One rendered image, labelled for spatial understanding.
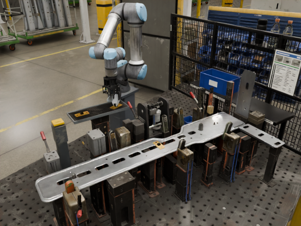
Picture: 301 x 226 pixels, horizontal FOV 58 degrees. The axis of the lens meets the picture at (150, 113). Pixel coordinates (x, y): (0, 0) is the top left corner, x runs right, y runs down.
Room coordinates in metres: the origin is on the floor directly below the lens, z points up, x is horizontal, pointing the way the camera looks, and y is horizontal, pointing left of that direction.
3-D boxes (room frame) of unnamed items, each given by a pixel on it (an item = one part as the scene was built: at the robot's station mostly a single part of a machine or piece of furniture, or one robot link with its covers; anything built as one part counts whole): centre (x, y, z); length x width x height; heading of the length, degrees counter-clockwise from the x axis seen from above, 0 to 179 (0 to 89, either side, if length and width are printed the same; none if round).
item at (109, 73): (1.57, 0.23, 1.40); 0.08 x 0.08 x 0.05
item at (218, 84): (2.21, -0.59, 1.10); 0.30 x 0.17 x 0.13; 40
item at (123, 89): (2.02, 0.24, 1.15); 0.15 x 0.15 x 0.10
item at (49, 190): (1.37, -0.04, 1.00); 1.38 x 0.22 x 0.02; 123
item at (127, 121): (1.51, 0.15, 0.90); 0.05 x 0.05 x 0.40; 33
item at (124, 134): (1.43, 0.17, 0.89); 0.13 x 0.11 x 0.38; 33
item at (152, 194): (1.34, 0.01, 0.84); 0.17 x 0.06 x 0.29; 33
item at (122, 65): (2.02, 0.23, 1.27); 0.13 x 0.12 x 0.14; 73
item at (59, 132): (1.40, 0.54, 0.92); 0.08 x 0.08 x 0.44; 33
